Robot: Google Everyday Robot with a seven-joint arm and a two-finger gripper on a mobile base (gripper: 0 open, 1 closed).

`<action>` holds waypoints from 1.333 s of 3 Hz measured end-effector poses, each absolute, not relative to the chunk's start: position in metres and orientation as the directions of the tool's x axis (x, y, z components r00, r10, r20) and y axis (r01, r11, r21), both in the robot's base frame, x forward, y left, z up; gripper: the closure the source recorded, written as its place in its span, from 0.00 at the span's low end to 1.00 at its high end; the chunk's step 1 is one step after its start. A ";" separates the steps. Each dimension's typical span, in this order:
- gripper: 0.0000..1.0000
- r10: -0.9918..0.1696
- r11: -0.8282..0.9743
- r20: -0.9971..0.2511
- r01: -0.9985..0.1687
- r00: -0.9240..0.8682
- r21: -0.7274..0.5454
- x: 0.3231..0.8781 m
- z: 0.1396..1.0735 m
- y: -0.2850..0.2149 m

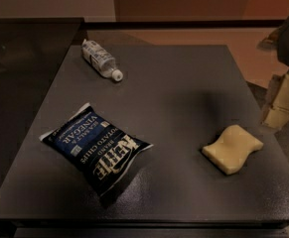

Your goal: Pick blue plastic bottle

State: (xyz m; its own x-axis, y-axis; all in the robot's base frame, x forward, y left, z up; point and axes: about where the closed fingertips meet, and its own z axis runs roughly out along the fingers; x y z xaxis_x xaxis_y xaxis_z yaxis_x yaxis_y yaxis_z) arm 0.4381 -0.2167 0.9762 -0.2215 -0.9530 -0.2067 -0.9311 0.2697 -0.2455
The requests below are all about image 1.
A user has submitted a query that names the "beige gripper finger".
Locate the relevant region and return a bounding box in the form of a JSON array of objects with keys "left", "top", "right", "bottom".
[{"left": 261, "top": 70, "right": 289, "bottom": 130}]

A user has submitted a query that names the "clear plastic water bottle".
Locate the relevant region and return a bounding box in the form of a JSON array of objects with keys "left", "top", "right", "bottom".
[{"left": 81, "top": 40, "right": 123, "bottom": 82}]

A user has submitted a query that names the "yellow sponge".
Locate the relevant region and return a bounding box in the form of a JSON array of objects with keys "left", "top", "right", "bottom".
[{"left": 202, "top": 125, "right": 264, "bottom": 176}]

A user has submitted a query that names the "blue potato chips bag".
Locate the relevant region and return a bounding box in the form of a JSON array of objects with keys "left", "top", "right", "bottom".
[{"left": 40, "top": 103, "right": 152, "bottom": 196}]

